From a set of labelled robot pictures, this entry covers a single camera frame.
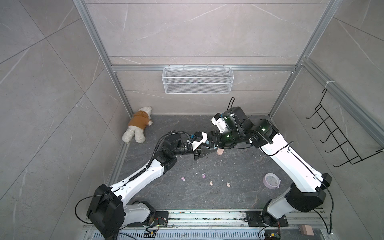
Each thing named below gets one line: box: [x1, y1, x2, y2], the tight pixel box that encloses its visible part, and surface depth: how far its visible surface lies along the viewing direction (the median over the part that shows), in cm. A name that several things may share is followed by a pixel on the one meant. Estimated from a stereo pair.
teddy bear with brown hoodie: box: [122, 106, 153, 144], surface depth 107 cm
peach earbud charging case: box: [217, 147, 225, 156], surface depth 99 cm
